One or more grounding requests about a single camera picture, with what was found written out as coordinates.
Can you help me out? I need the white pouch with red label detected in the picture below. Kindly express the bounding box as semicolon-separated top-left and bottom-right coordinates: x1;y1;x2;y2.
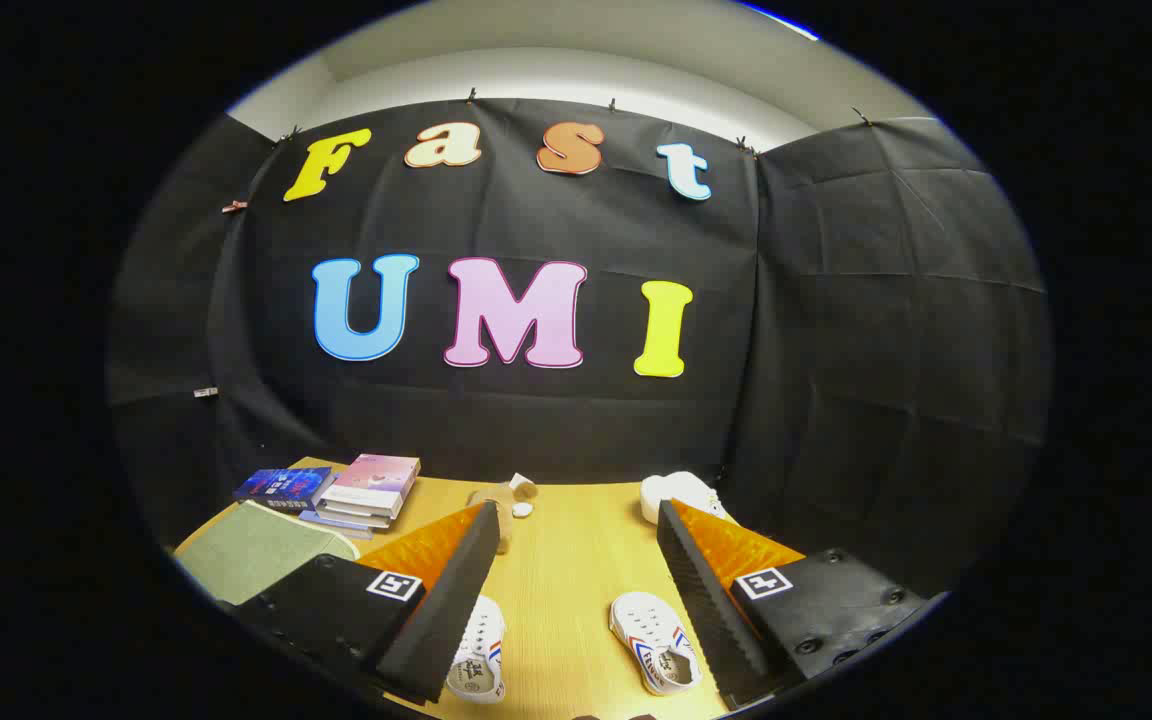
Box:
639;471;737;528

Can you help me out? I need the dark blue book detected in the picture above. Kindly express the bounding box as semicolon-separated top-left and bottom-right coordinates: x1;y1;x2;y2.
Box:
233;467;337;513

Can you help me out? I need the brown plush toy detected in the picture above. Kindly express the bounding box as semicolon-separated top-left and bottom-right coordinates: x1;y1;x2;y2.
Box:
466;473;540;556

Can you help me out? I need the white canvas shoe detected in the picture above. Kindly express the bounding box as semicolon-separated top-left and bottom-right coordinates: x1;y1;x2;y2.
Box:
446;595;507;705
608;591;703;697

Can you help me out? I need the white book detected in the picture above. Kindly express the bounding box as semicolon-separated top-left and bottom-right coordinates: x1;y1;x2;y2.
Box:
316;500;399;529

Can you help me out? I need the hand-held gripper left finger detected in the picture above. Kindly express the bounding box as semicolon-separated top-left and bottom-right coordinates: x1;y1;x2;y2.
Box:
233;500;503;706

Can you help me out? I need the green fabric storage box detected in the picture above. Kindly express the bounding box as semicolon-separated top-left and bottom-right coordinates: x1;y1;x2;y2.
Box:
176;500;362;607

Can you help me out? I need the pink cover book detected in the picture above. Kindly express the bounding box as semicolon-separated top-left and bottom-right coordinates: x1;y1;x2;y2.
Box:
321;454;422;519

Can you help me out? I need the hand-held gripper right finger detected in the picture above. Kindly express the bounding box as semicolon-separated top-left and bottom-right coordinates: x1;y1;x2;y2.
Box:
656;498;929;713

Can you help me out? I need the light blue book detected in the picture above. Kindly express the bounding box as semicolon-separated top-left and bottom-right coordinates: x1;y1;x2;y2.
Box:
298;510;377;541

